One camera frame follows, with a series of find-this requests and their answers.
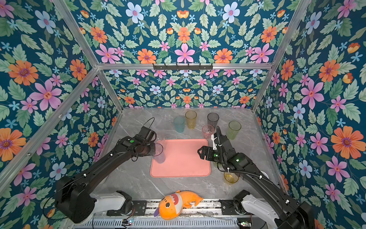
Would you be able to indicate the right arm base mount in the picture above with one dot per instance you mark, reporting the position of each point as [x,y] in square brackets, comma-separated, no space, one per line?
[234,206]

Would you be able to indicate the grey smoky cup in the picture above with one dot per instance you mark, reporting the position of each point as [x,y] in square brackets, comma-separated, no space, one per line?
[212,119]

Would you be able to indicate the yellow tall cup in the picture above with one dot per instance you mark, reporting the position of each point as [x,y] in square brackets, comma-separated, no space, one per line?
[191,117]

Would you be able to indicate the short yellow cup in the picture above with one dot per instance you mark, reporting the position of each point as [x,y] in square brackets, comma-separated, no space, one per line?
[231,178]

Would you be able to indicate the teal frosted cup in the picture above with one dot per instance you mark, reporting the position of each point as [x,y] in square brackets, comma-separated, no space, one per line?
[179,124]

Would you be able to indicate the orange plush toy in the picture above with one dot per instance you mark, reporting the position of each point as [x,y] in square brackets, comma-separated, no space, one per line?
[171,206]

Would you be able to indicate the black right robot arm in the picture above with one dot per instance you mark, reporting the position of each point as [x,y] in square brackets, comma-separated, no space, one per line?
[278,209]

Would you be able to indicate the white vented cable duct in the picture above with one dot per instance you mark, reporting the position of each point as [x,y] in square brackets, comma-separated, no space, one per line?
[150,223]

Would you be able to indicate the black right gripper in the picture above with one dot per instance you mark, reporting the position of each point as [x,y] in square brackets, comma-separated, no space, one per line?
[218,147]

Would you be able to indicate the blue transparent cup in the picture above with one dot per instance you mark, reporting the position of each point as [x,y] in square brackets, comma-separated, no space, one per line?
[159,155]

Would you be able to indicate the clear transparent cup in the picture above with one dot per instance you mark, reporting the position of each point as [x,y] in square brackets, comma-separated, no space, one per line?
[161,140]

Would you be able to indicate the tall light green cup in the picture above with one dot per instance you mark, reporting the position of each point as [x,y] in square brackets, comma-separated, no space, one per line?
[233,129]

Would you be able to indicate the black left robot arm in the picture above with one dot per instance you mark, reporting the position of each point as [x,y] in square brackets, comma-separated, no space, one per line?
[74,194]

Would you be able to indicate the black hook rail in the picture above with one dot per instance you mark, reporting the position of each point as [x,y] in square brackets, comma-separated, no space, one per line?
[178,67]

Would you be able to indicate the pink short cup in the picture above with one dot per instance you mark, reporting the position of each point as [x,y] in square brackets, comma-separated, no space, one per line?
[208,131]

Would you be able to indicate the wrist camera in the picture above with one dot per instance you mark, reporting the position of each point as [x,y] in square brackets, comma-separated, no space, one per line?
[147,134]
[216,140]

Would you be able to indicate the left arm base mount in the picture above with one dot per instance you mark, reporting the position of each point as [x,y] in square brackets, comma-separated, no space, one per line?
[130,207]

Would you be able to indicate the pink plastic tray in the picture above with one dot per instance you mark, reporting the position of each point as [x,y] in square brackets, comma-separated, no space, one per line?
[181,160]

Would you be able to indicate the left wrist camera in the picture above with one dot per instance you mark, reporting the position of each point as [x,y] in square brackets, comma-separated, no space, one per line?
[147,134]

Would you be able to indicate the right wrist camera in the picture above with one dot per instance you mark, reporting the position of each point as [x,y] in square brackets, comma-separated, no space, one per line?
[216,140]

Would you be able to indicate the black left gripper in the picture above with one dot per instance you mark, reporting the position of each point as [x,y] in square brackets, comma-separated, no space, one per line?
[153,151]

